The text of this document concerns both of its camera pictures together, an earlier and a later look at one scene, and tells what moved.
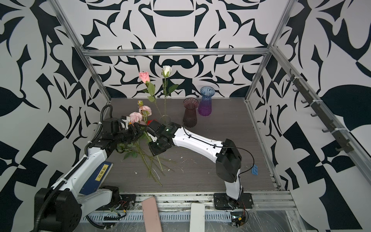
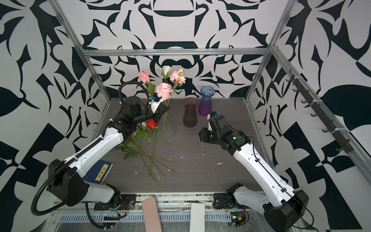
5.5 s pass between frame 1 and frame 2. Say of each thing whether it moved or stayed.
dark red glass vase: stayed
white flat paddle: stayed
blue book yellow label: stayed
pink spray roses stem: moved
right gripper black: moved
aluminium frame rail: stayed
